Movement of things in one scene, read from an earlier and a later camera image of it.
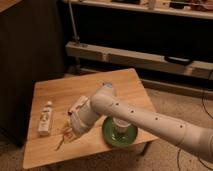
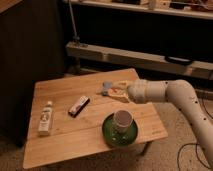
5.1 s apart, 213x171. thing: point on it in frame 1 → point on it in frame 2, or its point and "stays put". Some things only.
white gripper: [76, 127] → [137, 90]
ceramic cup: [121, 125] stays put
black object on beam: [177, 60] stays put
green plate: [115, 139] stays put
